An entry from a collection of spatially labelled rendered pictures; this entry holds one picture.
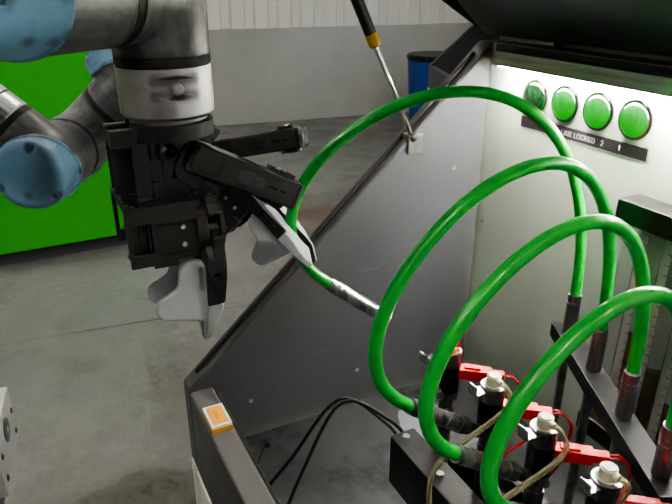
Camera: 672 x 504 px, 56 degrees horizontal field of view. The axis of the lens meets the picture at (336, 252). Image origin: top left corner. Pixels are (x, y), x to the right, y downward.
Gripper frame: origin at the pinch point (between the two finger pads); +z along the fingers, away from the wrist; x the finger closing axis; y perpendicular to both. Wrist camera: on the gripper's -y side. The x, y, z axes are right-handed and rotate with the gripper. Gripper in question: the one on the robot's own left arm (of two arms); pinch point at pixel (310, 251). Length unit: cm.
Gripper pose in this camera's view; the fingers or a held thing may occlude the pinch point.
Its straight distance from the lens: 79.0
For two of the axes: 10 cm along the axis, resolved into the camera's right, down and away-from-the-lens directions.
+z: 6.6, 7.5, 0.4
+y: -7.4, 6.3, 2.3
